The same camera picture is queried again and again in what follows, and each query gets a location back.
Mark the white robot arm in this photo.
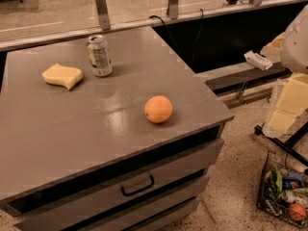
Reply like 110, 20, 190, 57
280, 5, 308, 74

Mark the orange fruit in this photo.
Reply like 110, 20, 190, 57
144, 95, 172, 123

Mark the grey drawer cabinet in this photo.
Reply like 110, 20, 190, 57
0, 27, 232, 231

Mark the white green soda can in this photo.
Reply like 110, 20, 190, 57
87, 35, 113, 77

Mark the yellow sponge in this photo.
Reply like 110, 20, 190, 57
41, 64, 83, 90

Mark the grey metal ledge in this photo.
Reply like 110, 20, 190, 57
197, 62, 291, 93

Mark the white tissue packet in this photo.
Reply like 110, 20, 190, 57
244, 51, 272, 70

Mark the yellow foam padded stand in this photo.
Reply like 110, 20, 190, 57
262, 73, 308, 138

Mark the blue soda can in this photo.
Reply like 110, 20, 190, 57
282, 178, 303, 191

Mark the orange ball in basket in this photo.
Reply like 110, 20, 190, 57
288, 203, 307, 221

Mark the black drawer handle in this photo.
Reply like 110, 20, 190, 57
120, 174, 155, 197

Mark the black cable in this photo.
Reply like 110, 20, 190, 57
148, 8, 205, 64

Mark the metal railing post left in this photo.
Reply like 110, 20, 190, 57
95, 0, 111, 31

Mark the wire basket of groceries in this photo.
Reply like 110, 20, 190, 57
257, 152, 308, 229

